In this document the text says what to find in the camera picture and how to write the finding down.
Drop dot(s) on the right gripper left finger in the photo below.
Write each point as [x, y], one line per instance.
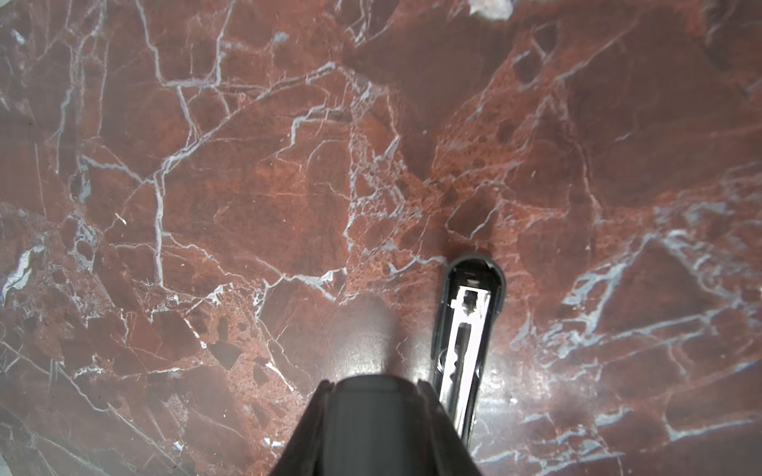
[301, 453]

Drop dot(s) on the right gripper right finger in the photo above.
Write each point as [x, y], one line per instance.
[450, 455]

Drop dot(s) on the black stapler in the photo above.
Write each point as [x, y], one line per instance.
[471, 299]

